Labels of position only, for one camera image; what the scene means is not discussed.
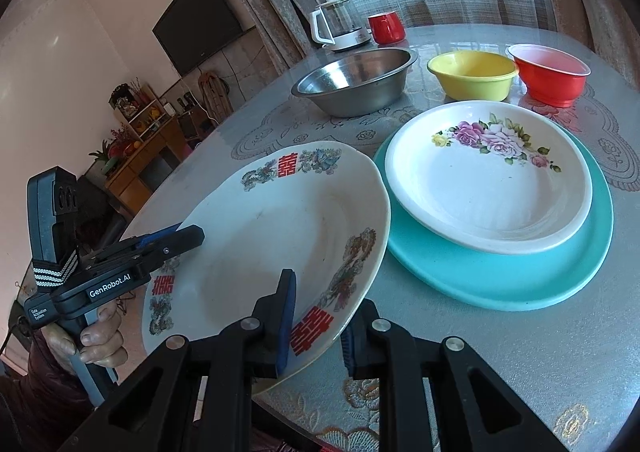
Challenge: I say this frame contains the white plate red characters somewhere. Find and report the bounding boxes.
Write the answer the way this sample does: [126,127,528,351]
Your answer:
[141,141,390,394]

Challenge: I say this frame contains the white plate pink roses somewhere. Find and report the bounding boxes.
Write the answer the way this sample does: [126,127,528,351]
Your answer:
[384,100,592,256]

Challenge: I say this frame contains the stainless steel bowl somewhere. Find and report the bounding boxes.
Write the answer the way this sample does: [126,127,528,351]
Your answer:
[291,48,418,118]

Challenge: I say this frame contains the yellow plastic bowl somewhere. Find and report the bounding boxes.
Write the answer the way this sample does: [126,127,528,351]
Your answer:
[427,50,518,100]

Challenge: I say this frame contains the red plastic bowl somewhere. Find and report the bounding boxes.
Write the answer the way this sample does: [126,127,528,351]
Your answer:
[506,43,591,108]

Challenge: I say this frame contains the person's left hand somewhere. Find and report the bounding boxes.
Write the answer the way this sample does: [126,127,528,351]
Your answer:
[40,300,128,375]

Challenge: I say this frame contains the black leather sofa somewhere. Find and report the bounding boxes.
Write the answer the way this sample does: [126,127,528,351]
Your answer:
[77,175,127,253]

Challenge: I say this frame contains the wooden shelf cabinet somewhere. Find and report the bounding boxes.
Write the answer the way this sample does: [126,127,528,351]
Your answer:
[105,83,188,215]

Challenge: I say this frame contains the turquoise round plate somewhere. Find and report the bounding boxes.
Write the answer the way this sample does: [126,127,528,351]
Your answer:
[387,135,614,312]

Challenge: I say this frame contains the wooden folding chair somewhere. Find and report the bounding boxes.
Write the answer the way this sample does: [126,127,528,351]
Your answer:
[198,71,233,126]

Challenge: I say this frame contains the lace plastic tablecloth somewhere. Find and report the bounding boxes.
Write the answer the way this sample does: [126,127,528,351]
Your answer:
[127,25,639,451]

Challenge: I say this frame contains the white glass kettle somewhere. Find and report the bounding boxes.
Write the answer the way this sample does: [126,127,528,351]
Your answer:
[309,0,371,52]

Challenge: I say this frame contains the red mug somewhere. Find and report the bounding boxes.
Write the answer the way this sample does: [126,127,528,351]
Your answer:
[368,11,406,45]

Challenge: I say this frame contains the black wall television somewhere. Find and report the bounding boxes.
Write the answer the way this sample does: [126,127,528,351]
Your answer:
[152,0,244,76]

